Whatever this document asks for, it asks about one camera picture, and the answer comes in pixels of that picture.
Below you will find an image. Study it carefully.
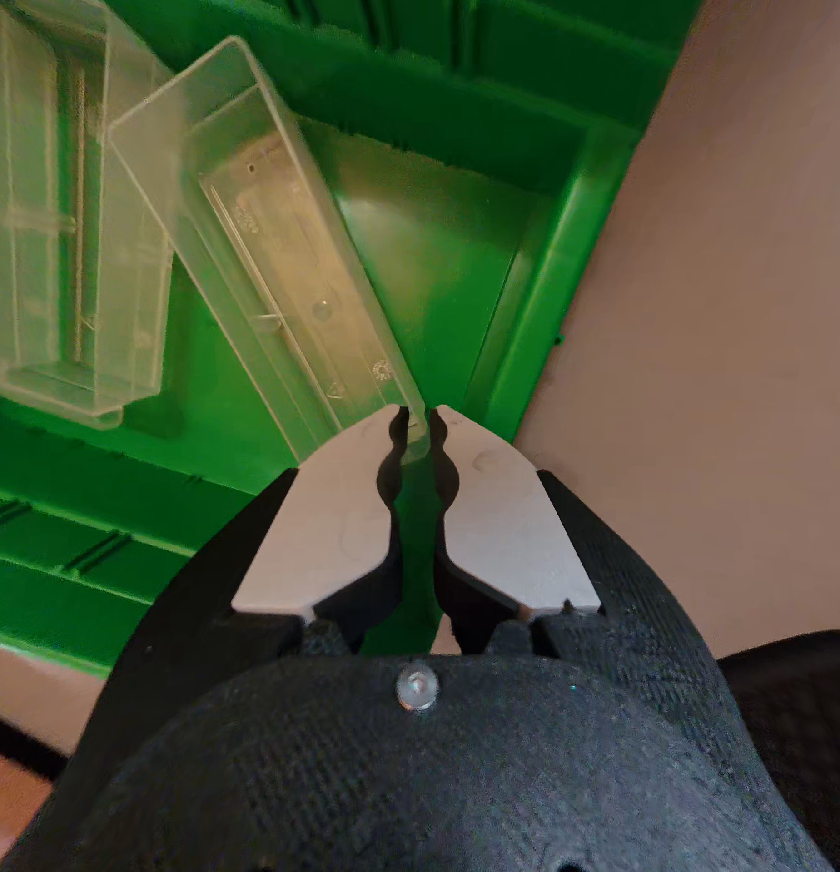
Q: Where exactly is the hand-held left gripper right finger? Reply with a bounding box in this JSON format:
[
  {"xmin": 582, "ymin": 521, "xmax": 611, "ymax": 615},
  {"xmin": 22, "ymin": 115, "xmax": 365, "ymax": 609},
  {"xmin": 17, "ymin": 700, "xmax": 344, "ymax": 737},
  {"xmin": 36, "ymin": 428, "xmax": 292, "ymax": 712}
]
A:
[{"xmin": 428, "ymin": 405, "xmax": 601, "ymax": 621}]

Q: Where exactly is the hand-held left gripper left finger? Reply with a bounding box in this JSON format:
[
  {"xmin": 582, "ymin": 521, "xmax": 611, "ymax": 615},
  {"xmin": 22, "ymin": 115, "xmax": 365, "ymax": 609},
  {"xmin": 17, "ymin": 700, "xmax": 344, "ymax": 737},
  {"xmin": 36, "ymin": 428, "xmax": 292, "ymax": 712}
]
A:
[{"xmin": 232, "ymin": 405, "xmax": 407, "ymax": 624}]

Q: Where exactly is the clear plastic drawer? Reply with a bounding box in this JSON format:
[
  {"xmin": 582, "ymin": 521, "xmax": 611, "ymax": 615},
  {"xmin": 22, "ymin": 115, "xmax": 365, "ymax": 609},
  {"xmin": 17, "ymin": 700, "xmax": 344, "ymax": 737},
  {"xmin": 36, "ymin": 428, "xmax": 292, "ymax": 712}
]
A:
[
  {"xmin": 0, "ymin": 0, "xmax": 189, "ymax": 430},
  {"xmin": 108, "ymin": 35, "xmax": 431, "ymax": 466}
]

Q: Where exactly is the green plastic bin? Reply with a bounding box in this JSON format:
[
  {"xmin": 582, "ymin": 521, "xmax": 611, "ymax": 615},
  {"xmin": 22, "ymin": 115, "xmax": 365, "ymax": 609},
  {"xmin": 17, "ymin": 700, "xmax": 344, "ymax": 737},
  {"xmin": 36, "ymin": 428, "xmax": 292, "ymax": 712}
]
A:
[{"xmin": 0, "ymin": 0, "xmax": 707, "ymax": 675}]

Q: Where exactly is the black mesh office chair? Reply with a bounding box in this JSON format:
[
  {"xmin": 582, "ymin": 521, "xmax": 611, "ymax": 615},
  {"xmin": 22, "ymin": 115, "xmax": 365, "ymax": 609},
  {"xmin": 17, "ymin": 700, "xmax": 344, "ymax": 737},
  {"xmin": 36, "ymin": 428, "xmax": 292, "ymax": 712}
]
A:
[{"xmin": 720, "ymin": 630, "xmax": 840, "ymax": 872}]

